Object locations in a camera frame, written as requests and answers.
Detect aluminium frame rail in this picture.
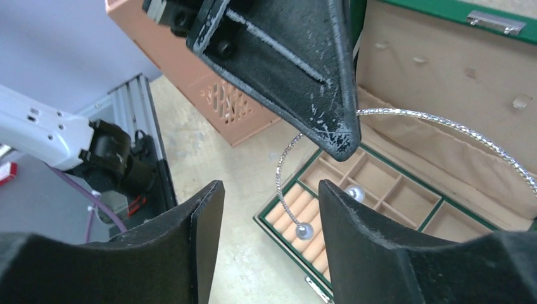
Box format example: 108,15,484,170
78,74,177,222

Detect green jewelry box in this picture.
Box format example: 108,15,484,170
255,1,536,303

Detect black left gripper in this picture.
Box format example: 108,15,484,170
142,0,208,38

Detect silver chain necklace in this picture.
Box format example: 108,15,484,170
274,108,537,242

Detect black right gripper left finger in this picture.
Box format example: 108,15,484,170
1,180,225,303

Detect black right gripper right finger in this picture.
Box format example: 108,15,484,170
319,180,536,303

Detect orange plastic tiered organizer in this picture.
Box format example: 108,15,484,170
105,1,280,146

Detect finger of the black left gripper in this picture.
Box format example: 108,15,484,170
186,1,360,162

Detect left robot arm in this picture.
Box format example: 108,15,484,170
1,1,361,197

